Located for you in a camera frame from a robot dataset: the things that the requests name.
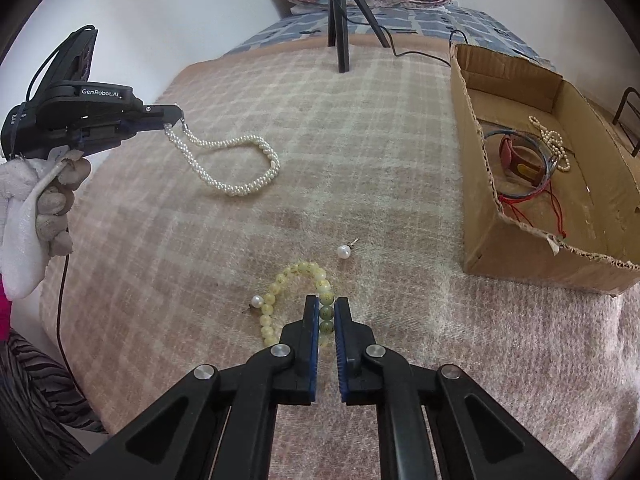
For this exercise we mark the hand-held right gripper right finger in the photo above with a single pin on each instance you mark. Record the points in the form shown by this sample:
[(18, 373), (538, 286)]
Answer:
[(342, 340)]

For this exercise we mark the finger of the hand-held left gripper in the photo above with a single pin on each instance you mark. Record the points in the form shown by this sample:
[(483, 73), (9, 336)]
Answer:
[(160, 116)]

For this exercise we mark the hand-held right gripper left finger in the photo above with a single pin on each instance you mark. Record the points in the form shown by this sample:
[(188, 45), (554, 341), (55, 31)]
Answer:
[(312, 340)]

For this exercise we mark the cardboard box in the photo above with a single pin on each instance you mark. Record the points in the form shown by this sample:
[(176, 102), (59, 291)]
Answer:
[(500, 245)]

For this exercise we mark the dark metal bangle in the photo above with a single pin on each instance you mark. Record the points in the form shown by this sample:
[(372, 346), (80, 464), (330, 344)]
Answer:
[(552, 166)]

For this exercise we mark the person's left hand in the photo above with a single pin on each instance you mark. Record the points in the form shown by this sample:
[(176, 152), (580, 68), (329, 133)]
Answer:
[(50, 205)]

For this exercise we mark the white pearl earring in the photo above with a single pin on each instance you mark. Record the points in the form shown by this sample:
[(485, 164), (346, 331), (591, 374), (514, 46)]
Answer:
[(343, 252), (257, 301)]

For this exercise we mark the blue patterned bed sheet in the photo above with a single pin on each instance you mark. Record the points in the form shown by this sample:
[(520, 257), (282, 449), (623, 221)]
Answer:
[(300, 27)]

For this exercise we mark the pink plaid blanket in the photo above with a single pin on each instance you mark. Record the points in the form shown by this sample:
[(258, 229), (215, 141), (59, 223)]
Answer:
[(350, 160)]

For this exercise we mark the black tripod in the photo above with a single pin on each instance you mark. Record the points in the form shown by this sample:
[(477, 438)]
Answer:
[(342, 35)]

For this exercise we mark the pink clothing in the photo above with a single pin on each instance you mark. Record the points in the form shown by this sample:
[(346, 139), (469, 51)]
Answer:
[(4, 310)]

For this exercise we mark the zebra striped cloth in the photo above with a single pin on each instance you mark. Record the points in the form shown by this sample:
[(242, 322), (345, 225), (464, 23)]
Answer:
[(35, 375)]

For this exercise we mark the black metal shoe rack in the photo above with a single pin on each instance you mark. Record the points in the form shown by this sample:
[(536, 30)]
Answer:
[(616, 110)]

